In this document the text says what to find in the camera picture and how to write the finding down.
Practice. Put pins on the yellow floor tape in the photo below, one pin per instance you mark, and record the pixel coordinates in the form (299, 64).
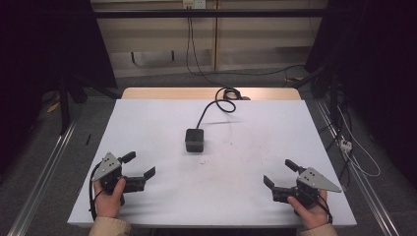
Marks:
(53, 107)

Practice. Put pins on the white wall socket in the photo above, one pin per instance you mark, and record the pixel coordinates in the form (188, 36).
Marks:
(194, 3)

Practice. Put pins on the white board table cover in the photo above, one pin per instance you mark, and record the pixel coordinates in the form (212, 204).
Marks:
(229, 183)

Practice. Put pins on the small black floor stick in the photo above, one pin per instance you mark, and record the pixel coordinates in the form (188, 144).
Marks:
(88, 139)

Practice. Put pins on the aluminium floor rail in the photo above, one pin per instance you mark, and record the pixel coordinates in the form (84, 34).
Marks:
(42, 177)
(364, 187)

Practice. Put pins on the white power strip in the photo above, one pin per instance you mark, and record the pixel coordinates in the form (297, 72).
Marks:
(346, 145)

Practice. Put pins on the black metal stand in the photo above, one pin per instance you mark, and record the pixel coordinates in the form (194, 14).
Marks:
(64, 105)

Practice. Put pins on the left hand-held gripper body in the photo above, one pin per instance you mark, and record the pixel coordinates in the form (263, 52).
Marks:
(108, 168)

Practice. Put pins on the person's right hand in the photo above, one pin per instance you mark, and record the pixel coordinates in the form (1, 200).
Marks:
(309, 214)

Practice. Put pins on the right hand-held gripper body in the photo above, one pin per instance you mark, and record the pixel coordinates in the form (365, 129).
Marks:
(309, 183)

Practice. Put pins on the person's left hand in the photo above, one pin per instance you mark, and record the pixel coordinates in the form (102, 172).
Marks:
(108, 201)

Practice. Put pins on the black cube device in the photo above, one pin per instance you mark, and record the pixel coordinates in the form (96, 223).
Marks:
(194, 140)

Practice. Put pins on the black curtain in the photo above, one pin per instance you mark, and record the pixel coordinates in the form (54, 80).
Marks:
(42, 49)
(373, 65)

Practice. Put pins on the black horizontal metal bar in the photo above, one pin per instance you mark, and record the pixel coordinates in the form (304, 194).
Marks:
(209, 13)

